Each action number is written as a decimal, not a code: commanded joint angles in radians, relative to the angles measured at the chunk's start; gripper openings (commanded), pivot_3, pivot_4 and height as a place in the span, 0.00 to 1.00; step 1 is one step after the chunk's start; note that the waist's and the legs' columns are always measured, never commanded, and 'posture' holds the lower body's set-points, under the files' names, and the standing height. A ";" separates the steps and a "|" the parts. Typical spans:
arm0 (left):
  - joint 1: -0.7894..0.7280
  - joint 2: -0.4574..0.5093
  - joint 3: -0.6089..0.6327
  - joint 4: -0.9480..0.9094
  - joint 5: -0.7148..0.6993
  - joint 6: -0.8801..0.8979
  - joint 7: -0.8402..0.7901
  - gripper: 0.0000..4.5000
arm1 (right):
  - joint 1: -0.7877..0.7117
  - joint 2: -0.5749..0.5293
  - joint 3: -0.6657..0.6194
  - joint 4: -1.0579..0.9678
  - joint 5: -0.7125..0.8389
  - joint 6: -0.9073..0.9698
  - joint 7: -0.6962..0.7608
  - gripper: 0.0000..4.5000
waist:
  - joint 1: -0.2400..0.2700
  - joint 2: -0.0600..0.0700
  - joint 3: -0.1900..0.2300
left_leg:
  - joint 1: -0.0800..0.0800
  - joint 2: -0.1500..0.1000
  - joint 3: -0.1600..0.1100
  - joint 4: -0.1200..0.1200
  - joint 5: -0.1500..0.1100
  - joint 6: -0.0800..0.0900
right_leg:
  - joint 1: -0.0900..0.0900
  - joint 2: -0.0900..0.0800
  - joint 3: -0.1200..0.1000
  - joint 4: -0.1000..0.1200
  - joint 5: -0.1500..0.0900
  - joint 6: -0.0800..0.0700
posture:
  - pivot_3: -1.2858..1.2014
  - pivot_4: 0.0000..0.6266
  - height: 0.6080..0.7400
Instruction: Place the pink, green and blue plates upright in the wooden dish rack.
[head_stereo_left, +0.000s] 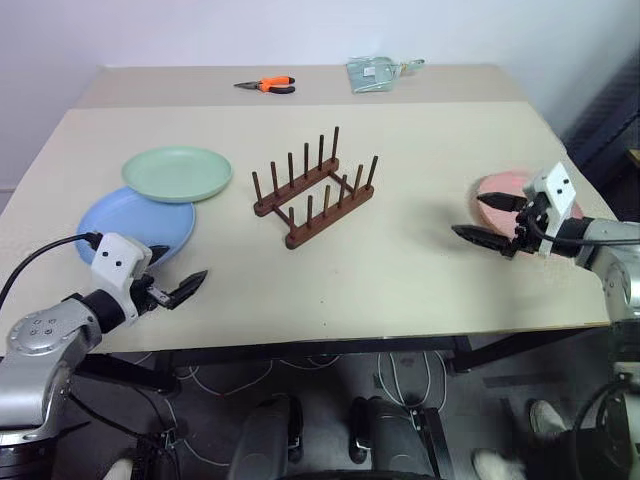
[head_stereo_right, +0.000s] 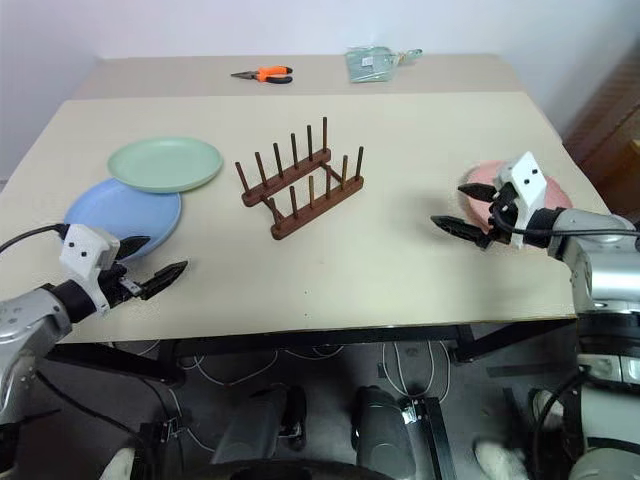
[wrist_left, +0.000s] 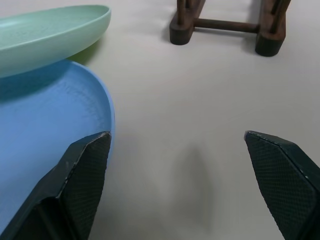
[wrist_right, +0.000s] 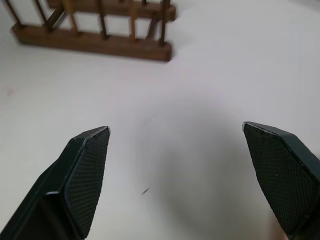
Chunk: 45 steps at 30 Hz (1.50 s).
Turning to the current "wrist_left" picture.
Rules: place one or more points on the green plate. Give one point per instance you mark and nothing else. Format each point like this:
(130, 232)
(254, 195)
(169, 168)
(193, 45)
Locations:
(45, 35)

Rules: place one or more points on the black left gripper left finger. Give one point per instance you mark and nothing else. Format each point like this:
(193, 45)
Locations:
(75, 185)

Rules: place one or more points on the dark wooden dish rack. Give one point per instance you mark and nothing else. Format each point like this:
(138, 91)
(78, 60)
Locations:
(267, 30)

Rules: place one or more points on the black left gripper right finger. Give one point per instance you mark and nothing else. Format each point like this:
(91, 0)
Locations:
(285, 180)

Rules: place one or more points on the blue plate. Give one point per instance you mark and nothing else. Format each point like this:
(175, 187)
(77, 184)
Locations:
(50, 120)

